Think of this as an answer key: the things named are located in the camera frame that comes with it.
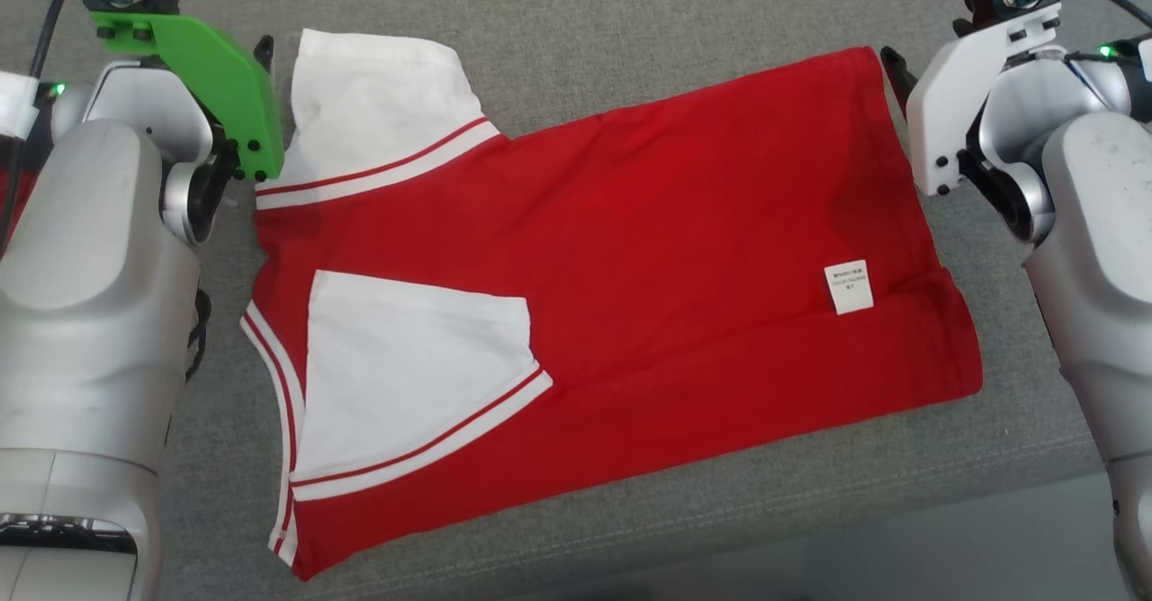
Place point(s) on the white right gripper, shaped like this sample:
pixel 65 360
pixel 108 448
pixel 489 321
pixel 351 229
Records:
pixel 945 115

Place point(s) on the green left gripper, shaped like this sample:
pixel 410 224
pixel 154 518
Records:
pixel 225 97

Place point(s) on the red basketball jersey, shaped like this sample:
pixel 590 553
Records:
pixel 675 223

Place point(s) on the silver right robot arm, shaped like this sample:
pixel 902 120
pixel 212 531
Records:
pixel 1098 268

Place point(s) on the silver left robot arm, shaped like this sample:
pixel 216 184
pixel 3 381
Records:
pixel 85 313

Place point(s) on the white tape tag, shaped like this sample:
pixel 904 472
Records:
pixel 13 106
pixel 1146 59

